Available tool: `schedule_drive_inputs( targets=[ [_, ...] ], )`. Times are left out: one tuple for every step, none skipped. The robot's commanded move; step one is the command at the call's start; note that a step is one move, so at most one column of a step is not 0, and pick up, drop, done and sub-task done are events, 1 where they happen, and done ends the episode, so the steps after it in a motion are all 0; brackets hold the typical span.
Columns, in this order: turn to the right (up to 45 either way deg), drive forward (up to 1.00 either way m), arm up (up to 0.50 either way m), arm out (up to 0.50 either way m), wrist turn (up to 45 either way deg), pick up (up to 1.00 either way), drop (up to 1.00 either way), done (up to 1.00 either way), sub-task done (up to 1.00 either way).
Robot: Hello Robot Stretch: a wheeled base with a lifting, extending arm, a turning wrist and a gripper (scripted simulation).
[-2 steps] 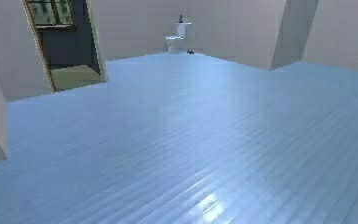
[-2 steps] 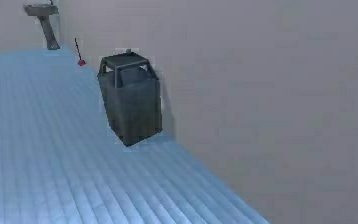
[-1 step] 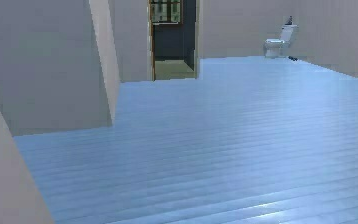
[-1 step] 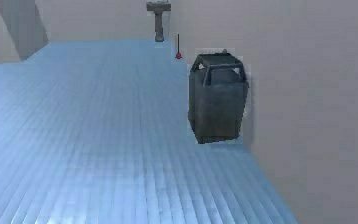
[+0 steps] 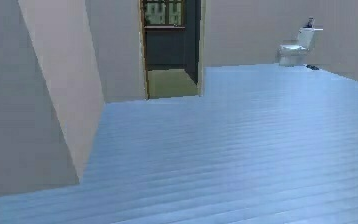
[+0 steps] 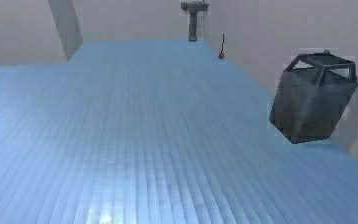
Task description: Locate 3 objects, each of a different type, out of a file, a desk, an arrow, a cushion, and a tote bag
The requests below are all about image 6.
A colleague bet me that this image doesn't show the dark grey square bin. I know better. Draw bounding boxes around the dark grey square bin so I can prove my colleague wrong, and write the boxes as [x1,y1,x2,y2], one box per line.
[268,49,358,145]

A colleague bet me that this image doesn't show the grey pedestal sink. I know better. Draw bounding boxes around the grey pedestal sink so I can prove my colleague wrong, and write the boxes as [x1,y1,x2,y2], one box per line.
[180,0,210,43]

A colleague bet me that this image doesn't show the red toilet plunger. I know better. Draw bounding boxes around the red toilet plunger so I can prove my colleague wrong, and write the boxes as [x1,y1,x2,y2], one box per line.
[217,33,226,61]

